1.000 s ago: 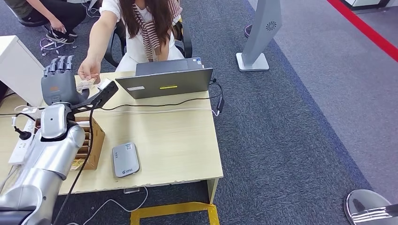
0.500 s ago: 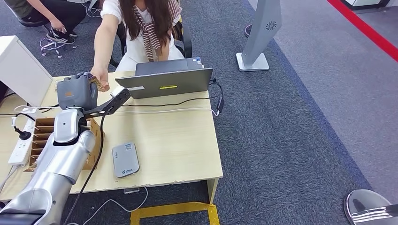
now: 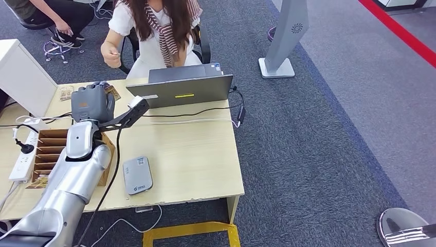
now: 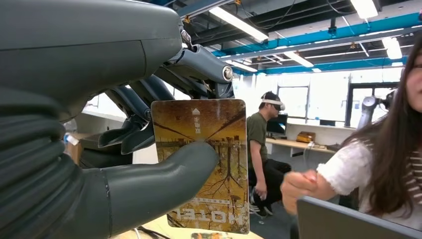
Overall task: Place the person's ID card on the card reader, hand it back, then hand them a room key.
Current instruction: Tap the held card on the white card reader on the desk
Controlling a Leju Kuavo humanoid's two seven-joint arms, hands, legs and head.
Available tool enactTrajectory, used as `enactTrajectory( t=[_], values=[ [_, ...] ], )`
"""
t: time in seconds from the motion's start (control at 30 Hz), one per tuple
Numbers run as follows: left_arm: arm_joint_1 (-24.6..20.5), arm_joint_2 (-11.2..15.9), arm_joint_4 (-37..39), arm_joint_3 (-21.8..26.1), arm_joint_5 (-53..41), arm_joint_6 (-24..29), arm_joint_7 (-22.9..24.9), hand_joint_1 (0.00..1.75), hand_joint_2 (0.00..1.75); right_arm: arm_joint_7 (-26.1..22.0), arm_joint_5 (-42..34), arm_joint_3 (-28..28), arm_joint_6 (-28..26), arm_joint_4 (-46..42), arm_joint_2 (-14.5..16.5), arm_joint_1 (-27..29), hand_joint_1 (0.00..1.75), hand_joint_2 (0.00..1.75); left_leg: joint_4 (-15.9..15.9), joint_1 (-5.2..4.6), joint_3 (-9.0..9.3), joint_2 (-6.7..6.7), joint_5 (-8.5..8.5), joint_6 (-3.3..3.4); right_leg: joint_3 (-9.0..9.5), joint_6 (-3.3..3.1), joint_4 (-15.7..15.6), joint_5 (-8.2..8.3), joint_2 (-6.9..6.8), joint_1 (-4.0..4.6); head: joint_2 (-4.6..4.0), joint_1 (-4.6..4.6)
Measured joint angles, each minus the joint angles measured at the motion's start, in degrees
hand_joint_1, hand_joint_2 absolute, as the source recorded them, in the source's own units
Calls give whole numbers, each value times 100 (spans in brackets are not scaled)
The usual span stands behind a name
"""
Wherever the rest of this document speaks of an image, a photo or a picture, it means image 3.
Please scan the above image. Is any person's right hand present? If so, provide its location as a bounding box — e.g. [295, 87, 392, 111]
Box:
[101, 41, 122, 69]

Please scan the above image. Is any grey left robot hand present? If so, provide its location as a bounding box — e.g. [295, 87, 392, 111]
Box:
[70, 81, 116, 124]

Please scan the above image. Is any person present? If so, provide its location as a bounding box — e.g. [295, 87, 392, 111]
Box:
[100, 0, 204, 80]
[3, 0, 97, 49]

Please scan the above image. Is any wooden card organizer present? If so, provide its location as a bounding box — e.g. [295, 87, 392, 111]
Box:
[31, 128, 116, 187]

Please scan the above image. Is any hotel key card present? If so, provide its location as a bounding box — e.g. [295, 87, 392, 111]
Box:
[26, 175, 52, 190]

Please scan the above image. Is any chrome stool base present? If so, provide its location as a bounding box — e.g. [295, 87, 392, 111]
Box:
[43, 40, 85, 65]

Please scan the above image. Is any white cabinet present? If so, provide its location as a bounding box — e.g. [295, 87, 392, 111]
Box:
[0, 39, 59, 118]

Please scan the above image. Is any black plug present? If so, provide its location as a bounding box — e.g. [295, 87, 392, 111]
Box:
[14, 139, 35, 155]

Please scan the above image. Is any grey laptop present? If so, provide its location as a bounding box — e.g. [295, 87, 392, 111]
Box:
[125, 63, 234, 110]

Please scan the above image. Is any white power strip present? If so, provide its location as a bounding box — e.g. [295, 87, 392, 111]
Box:
[8, 131, 39, 184]

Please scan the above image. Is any black office chair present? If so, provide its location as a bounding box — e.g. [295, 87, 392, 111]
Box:
[117, 24, 212, 75]

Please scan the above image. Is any yellow floor tape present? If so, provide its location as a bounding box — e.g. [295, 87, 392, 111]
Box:
[142, 221, 242, 247]

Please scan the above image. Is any grey kiosk stand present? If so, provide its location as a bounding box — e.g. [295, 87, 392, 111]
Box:
[258, 0, 310, 79]

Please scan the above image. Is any beige desk side panel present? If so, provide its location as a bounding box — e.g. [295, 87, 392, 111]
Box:
[226, 196, 241, 225]

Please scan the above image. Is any red floor tape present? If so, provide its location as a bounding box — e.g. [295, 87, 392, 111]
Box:
[357, 0, 436, 69]

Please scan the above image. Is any white furniture base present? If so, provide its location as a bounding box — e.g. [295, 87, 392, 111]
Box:
[373, 0, 429, 11]

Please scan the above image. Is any tangled white floor cable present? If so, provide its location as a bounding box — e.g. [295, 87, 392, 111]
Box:
[89, 3, 115, 21]

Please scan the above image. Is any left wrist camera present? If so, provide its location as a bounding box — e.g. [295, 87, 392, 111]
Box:
[98, 96, 151, 133]

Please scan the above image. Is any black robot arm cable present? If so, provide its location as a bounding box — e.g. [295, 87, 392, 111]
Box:
[74, 117, 132, 247]

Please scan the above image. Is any black plug cable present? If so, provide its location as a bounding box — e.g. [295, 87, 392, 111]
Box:
[0, 124, 39, 134]

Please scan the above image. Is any long white cable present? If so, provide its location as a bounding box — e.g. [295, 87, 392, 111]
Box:
[15, 115, 242, 129]

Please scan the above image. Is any black laptop cable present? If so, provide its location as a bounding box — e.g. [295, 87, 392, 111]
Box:
[41, 86, 246, 125]

